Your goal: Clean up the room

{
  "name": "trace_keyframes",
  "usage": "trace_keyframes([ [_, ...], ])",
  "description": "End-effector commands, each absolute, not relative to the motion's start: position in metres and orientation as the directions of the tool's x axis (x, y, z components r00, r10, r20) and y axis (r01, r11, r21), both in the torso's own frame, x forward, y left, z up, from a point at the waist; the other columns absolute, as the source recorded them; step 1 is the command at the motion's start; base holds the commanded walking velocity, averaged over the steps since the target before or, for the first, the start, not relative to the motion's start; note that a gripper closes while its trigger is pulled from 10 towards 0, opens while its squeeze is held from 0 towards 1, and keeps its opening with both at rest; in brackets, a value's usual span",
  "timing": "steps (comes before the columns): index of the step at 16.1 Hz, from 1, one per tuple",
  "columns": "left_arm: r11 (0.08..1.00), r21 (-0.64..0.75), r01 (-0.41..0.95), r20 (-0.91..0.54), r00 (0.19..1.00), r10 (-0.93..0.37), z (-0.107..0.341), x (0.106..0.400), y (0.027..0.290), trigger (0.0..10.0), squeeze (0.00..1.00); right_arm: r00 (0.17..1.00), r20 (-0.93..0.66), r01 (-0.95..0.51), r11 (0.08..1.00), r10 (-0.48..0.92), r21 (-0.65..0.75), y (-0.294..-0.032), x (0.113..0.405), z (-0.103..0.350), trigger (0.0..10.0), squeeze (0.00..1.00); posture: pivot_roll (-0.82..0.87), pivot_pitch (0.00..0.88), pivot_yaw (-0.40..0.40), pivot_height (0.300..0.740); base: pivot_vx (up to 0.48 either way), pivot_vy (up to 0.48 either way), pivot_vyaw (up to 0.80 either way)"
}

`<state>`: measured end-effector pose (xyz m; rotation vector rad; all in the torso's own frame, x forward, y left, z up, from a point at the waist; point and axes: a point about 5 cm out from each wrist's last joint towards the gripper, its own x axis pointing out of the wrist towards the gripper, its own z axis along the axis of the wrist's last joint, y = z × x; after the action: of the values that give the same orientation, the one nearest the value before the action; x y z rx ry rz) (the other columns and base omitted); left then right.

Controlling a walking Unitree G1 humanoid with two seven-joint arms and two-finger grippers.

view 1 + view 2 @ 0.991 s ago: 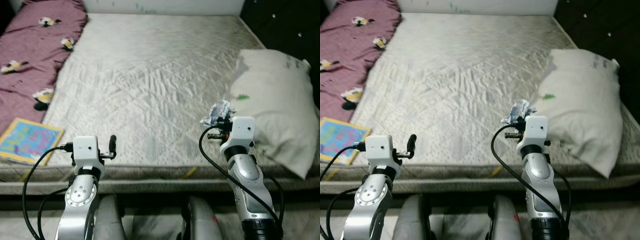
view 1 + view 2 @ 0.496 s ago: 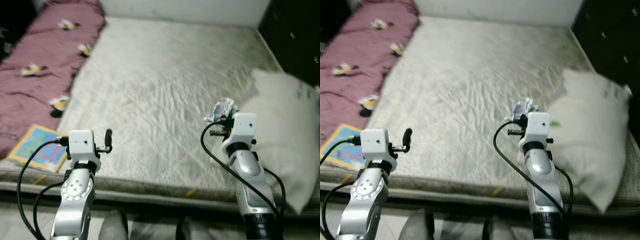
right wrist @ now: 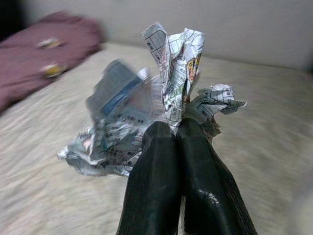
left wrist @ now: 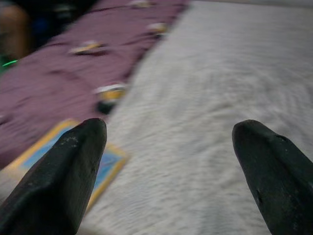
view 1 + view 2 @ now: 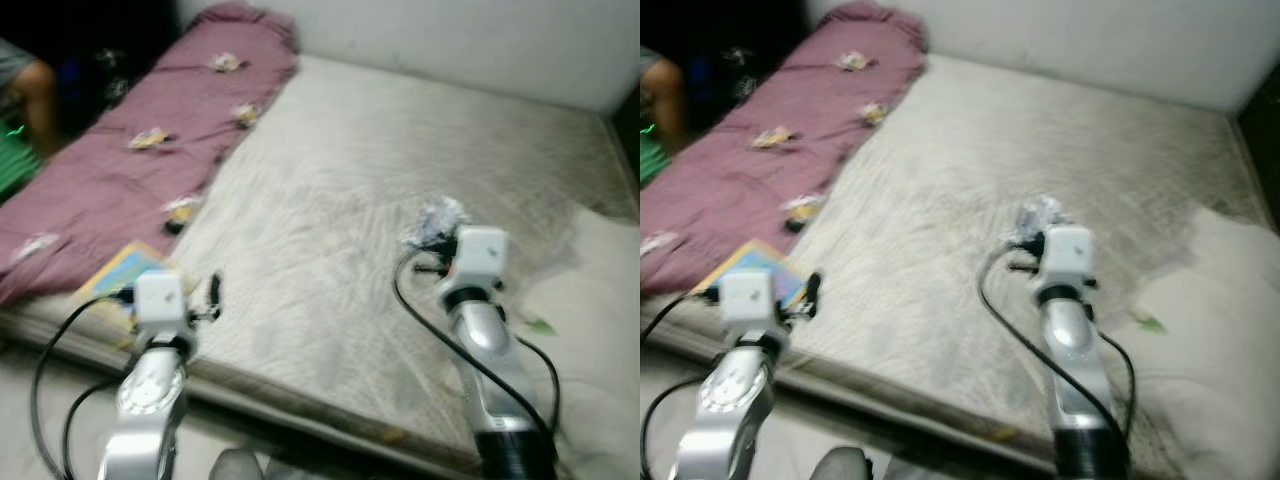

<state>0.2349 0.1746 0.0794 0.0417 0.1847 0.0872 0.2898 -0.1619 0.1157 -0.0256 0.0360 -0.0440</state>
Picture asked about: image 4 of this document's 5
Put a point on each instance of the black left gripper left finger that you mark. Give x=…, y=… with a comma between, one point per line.
x=56, y=183

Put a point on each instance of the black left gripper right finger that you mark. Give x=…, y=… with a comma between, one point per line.
x=281, y=183

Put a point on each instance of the blue yellow children's book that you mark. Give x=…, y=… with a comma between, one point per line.
x=112, y=159

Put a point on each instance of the purple cartoon print blanket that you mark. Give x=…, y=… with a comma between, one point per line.
x=61, y=80

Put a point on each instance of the quilted grey dotted mattress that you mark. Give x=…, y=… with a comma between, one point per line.
x=195, y=98

